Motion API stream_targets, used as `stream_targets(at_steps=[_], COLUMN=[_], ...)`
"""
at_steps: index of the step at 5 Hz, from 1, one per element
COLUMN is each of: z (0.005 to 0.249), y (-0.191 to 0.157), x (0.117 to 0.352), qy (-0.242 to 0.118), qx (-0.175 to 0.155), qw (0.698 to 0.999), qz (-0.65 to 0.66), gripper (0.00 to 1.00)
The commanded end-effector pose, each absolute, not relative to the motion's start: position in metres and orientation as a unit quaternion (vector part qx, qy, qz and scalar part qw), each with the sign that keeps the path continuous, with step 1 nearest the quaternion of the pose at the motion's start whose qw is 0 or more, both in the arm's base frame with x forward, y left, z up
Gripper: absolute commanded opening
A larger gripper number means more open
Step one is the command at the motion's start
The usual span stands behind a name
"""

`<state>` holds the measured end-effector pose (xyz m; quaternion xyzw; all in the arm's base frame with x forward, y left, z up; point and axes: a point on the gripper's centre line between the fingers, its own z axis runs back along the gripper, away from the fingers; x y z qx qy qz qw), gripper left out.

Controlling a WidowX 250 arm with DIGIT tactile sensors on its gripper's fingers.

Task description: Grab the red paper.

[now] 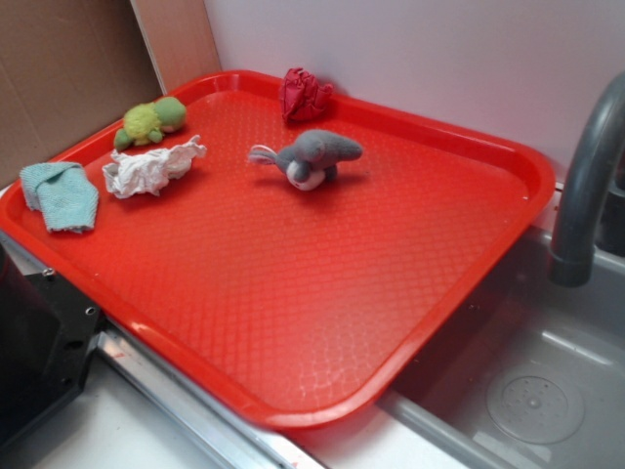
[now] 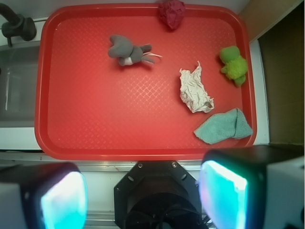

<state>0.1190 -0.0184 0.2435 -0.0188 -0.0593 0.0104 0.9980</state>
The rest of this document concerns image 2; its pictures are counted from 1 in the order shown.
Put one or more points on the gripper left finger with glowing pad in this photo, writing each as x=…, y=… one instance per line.
x=45, y=196

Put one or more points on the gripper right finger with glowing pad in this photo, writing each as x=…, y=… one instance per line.
x=258, y=187

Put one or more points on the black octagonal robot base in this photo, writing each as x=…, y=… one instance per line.
x=158, y=195

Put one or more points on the crumpled white paper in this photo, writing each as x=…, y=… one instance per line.
x=192, y=91

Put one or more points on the teal knitted cloth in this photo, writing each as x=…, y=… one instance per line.
x=222, y=126

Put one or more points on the green plush frog toy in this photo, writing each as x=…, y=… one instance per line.
x=235, y=66

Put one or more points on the red plastic tray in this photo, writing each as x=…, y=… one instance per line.
x=88, y=107

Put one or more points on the stainless steel sink basin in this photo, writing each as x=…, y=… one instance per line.
x=18, y=77

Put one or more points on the grey plush mouse toy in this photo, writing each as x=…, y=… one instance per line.
x=127, y=53

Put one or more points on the black sink faucet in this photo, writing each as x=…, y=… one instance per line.
x=16, y=25

